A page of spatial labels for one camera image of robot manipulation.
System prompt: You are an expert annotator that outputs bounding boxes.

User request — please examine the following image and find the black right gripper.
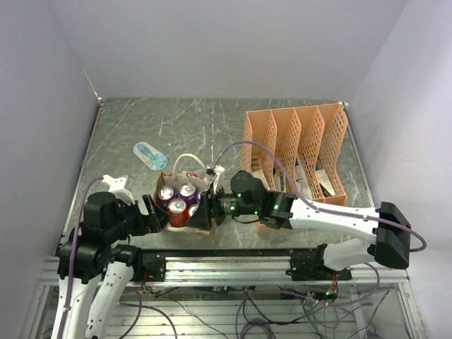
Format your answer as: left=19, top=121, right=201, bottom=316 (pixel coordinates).
left=186, top=182, right=259, bottom=230

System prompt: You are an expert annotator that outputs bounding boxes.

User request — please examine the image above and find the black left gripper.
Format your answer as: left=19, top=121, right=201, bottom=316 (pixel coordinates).
left=104, top=192, right=172, bottom=242

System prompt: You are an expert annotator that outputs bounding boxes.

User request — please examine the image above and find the red soda can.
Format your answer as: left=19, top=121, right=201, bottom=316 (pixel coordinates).
left=167, top=198, right=189, bottom=228

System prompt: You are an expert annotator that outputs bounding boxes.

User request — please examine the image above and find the brown canvas tote bag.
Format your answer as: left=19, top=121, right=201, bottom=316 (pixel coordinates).
left=154, top=153, right=220, bottom=238

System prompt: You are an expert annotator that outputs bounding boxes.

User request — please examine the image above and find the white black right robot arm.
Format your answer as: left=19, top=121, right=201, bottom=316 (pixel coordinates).
left=186, top=171, right=411, bottom=280

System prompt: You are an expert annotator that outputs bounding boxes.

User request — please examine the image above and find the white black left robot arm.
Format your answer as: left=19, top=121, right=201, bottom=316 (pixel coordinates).
left=52, top=191, right=170, bottom=338

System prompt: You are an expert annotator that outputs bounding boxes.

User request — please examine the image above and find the silver top soda can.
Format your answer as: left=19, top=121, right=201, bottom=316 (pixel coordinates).
left=188, top=203, right=199, bottom=218

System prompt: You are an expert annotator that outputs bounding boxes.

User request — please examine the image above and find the purple soda can left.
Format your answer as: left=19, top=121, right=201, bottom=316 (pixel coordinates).
left=156, top=184, right=177, bottom=210

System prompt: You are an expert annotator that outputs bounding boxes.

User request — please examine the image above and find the purple soda can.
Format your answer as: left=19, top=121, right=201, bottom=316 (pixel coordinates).
left=178, top=182, right=197, bottom=206
left=196, top=189, right=209, bottom=203
left=156, top=184, right=177, bottom=210

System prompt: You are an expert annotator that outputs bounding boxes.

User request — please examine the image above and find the purple soda can right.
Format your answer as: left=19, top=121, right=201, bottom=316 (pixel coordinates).
left=196, top=189, right=209, bottom=203

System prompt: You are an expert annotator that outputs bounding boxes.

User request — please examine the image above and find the purple soda can centre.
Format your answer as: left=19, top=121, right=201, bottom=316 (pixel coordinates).
left=178, top=182, right=197, bottom=206

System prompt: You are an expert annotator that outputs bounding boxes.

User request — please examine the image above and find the blue white blister pack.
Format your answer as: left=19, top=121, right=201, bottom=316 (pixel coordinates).
left=133, top=142, right=168, bottom=172

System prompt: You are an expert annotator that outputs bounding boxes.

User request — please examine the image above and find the white staples box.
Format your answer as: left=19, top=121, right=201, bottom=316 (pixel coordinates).
left=251, top=169, right=270, bottom=189

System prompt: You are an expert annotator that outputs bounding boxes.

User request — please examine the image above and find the white red box in organizer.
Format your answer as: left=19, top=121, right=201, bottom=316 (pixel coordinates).
left=295, top=158, right=313, bottom=200

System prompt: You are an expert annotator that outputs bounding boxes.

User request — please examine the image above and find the peach plastic file organizer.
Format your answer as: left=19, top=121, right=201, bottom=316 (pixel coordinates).
left=239, top=102, right=350, bottom=236

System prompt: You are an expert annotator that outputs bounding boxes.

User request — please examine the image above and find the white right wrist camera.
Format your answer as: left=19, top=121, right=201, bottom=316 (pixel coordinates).
left=205, top=165, right=225, bottom=194

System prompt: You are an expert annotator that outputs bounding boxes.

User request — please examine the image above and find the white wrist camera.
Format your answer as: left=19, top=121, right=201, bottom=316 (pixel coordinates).
left=205, top=165, right=225, bottom=194
left=102, top=174, right=135, bottom=204

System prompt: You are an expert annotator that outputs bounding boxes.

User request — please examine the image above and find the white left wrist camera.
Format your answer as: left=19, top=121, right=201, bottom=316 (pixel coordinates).
left=102, top=174, right=135, bottom=204

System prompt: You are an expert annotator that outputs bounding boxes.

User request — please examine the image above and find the aluminium frame rail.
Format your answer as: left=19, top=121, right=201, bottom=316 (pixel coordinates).
left=38, top=256, right=410, bottom=287

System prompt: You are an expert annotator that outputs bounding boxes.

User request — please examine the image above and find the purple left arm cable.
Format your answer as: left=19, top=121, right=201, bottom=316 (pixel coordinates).
left=56, top=176, right=107, bottom=339

